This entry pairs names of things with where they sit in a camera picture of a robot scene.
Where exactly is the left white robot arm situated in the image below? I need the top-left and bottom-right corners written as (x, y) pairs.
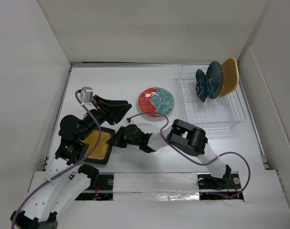
top-left (10, 95), bottom-right (132, 229)

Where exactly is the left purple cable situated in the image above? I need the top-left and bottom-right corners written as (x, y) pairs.
top-left (10, 89), bottom-right (103, 229)

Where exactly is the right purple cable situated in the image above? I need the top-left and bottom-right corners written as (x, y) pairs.
top-left (125, 112), bottom-right (252, 199)

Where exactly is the purple cable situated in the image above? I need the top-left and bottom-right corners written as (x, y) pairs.
top-left (125, 112), bottom-right (252, 199)
top-left (10, 89), bottom-right (103, 229)

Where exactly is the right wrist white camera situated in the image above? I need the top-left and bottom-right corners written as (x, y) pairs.
top-left (126, 118), bottom-right (135, 125)

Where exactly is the wrist white camera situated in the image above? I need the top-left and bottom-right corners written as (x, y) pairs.
top-left (126, 118), bottom-right (135, 125)
top-left (79, 86), bottom-right (93, 104)

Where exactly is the white wire dish rack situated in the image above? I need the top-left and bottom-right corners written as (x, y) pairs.
top-left (177, 64), bottom-right (246, 131)

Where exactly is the round dark teal plate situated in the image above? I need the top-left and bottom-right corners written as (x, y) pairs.
top-left (206, 61), bottom-right (223, 100)

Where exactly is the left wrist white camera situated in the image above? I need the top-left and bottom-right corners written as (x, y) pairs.
top-left (79, 86), bottom-right (93, 104)

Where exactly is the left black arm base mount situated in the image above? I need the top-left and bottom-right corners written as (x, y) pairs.
top-left (75, 173), bottom-right (114, 201)

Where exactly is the red and teal floral plate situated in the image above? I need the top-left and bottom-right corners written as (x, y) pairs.
top-left (137, 87), bottom-right (175, 118)

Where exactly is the dark blue shell-shaped plate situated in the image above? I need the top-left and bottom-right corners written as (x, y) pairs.
top-left (196, 69), bottom-right (208, 103)

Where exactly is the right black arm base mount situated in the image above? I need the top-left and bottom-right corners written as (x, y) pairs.
top-left (196, 171), bottom-right (244, 200)

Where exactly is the orange woven bamboo plate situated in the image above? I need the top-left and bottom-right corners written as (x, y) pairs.
top-left (219, 57), bottom-right (239, 97)

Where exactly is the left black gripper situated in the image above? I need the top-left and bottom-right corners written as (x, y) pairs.
top-left (78, 94), bottom-right (131, 140)

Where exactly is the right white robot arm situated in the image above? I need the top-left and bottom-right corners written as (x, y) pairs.
top-left (107, 119), bottom-right (231, 187)

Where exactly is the black square plate yellow centre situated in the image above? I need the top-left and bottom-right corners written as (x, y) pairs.
top-left (83, 127), bottom-right (115, 165)

